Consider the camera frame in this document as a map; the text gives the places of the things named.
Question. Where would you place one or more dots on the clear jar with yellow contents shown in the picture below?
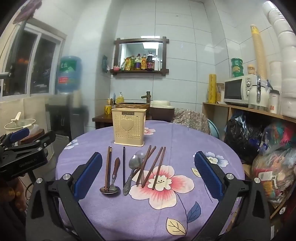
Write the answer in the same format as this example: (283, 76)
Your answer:
(219, 95)

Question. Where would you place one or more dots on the green and white packet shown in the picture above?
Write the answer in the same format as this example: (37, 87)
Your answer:
(122, 66)

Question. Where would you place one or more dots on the white microwave oven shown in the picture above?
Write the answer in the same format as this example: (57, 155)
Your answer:
(233, 91)

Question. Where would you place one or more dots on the colourful plastic bag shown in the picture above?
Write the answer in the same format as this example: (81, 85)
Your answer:
(282, 136)

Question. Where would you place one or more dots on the blue plastic basin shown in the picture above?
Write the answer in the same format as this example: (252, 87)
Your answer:
(214, 129)

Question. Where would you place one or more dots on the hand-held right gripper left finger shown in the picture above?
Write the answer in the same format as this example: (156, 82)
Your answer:
(89, 177)

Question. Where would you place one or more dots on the grey water dispenser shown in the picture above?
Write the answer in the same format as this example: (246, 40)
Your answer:
(60, 118)

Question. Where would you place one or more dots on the dark red label bottle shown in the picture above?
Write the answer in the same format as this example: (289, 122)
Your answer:
(150, 62)

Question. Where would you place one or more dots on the floral cloth cover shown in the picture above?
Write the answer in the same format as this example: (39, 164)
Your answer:
(189, 119)

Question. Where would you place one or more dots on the black plastic bag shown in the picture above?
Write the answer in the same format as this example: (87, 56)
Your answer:
(242, 136)

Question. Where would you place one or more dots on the slim white tube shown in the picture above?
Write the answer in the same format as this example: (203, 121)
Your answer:
(160, 66)

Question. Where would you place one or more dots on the black chopstick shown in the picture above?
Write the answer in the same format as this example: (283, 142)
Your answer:
(124, 164)

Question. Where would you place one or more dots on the dark chopstick with gold end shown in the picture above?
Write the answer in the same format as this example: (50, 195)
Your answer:
(110, 162)

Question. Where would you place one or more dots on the brown sauce bottle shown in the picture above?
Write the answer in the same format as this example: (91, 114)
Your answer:
(143, 62)

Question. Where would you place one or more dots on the bamboo faucet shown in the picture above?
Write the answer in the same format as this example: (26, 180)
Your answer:
(146, 97)

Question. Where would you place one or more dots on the cream plastic utensil holder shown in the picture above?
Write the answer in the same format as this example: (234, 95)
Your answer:
(129, 132)

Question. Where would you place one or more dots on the stack of white foam bowls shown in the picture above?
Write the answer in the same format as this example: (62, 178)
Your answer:
(286, 69)

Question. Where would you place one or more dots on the plain metal spoon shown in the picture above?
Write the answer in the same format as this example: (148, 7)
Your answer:
(140, 154)

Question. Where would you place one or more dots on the white bottle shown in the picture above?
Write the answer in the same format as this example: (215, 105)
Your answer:
(156, 64)

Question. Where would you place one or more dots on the white tumbler with red label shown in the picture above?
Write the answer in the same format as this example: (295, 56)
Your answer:
(274, 104)

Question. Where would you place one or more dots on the green hanging packet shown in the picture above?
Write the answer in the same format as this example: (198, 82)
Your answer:
(105, 63)

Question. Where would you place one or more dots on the small yellow jar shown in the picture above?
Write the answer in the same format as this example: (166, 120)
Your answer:
(251, 70)

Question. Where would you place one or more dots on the yellow packet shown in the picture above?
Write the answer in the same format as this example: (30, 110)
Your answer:
(127, 64)

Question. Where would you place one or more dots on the pink bowl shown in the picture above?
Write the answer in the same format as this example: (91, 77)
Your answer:
(116, 68)

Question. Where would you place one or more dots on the white electric kettle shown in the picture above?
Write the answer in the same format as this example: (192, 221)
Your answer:
(254, 97)

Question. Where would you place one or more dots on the purple floral tablecloth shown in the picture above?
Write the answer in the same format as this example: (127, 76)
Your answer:
(175, 143)

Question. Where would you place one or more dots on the blue water jug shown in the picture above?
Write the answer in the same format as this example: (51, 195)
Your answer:
(69, 74)

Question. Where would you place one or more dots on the yellow cylinder tube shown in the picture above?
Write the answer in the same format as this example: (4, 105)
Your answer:
(212, 89)

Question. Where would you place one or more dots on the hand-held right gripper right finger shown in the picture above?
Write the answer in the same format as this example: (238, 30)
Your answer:
(207, 172)

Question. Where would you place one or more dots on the white and brown rice cooker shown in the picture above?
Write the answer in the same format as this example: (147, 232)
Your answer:
(161, 111)

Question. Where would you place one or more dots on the wooden framed wall shelf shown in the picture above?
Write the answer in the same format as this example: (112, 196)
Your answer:
(141, 70)

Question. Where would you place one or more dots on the blue toothbrush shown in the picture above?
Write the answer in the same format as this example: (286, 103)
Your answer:
(114, 98)

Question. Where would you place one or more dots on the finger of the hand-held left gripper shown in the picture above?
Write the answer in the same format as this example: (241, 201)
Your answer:
(18, 135)
(45, 139)

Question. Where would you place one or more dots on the clear plastic bag of goods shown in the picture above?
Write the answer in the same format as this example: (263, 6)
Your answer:
(275, 171)

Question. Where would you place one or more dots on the wooden shelf unit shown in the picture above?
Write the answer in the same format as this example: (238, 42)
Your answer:
(217, 109)

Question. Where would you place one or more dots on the yellow oil bottle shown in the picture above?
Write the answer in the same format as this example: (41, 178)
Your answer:
(133, 63)

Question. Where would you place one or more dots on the purple label bottle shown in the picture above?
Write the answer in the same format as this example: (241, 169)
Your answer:
(138, 62)

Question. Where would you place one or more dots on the window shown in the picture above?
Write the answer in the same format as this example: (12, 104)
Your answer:
(44, 64)

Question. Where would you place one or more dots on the dark red patterned cloth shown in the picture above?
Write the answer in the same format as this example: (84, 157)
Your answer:
(10, 192)

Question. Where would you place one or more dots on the stack of yellow paper cups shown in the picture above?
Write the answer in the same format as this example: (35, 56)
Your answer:
(257, 51)

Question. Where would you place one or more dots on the dark wooden side table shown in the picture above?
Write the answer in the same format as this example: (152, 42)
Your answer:
(101, 118)

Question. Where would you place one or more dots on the woven brown wash basin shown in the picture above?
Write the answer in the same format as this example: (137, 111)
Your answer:
(133, 105)

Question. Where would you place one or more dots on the yellow mug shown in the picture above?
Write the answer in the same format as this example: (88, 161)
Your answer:
(108, 110)

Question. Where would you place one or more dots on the yellow soap pump bottle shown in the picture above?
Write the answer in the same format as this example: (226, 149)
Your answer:
(120, 99)

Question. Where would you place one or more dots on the white pot with lid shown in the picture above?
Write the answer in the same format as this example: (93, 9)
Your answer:
(18, 125)

